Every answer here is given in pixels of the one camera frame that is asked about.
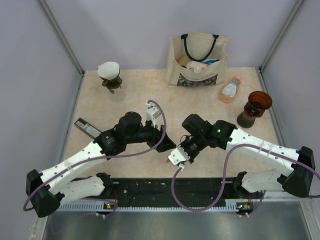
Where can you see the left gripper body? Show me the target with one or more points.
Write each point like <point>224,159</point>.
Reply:
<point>147,134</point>

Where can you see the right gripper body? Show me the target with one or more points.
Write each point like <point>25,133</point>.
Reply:
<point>193,146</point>

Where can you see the olive green coffee dripper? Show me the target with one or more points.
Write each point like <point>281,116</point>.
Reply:
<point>112,84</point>

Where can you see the white paper coffee filter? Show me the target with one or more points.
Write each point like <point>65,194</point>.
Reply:
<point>108,70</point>

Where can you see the brown coffee dripper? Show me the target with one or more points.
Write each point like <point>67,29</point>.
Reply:
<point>258,102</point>

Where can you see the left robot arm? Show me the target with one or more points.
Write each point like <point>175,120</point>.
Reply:
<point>48,189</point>

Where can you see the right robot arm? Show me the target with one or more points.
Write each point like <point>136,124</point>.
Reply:
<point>293,169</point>

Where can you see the clear glass coffee server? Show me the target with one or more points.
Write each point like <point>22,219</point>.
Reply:
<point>118,95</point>

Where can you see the silver rectangular box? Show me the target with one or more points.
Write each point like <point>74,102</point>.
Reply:
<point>87,128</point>

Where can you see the dark carafe with red lid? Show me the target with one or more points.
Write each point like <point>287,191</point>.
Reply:
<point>245,120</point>

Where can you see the pink lotion bottle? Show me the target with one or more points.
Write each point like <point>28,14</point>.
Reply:
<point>229,92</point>

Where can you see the beige canvas tote bag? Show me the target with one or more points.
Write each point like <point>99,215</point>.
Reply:
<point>197,60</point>

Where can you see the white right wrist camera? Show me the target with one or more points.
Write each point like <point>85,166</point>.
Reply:
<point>178,157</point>

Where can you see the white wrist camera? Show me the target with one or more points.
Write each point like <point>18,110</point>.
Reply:
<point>178,157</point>
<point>152,113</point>

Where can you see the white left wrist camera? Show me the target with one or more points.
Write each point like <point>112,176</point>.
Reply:
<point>152,113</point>

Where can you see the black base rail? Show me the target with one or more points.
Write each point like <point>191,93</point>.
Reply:
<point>156,192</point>

